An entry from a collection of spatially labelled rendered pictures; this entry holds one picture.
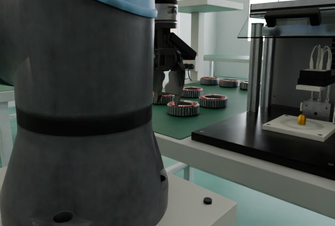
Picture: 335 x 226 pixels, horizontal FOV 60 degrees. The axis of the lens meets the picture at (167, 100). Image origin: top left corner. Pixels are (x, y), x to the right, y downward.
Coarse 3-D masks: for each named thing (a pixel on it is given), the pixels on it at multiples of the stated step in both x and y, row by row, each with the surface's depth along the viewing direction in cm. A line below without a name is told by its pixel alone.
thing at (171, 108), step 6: (180, 102) 104; (186, 102) 104; (192, 102) 102; (168, 108) 99; (174, 108) 97; (180, 108) 96; (186, 108) 96; (192, 108) 97; (198, 108) 99; (174, 114) 97; (180, 114) 96; (186, 114) 96; (192, 114) 97
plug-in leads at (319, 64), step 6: (318, 48) 86; (324, 48) 85; (312, 54) 85; (318, 54) 86; (324, 54) 86; (312, 60) 85; (318, 60) 86; (330, 60) 84; (312, 66) 85; (318, 66) 86; (330, 66) 82
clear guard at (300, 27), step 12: (324, 12) 60; (252, 24) 69; (264, 24) 67; (276, 24) 65; (288, 24) 63; (300, 24) 61; (324, 24) 58; (240, 36) 68; (252, 36) 66; (264, 36) 64; (276, 36) 63; (288, 36) 61; (300, 36) 59; (312, 36) 58; (324, 36) 56
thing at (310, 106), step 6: (306, 102) 87; (312, 102) 86; (318, 102) 85; (324, 102) 84; (330, 102) 84; (306, 108) 87; (312, 108) 86; (318, 108) 85; (324, 108) 84; (330, 108) 83; (306, 114) 88; (312, 114) 86; (318, 114) 85; (324, 114) 84; (330, 114) 84; (324, 120) 84; (330, 120) 84
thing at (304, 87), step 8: (304, 72) 79; (312, 72) 78; (320, 72) 76; (328, 72) 78; (304, 80) 79; (312, 80) 78; (320, 80) 77; (328, 80) 78; (296, 88) 79; (304, 88) 77; (312, 88) 76; (320, 88) 75; (328, 88) 84; (312, 96) 88; (320, 96) 86; (328, 96) 85
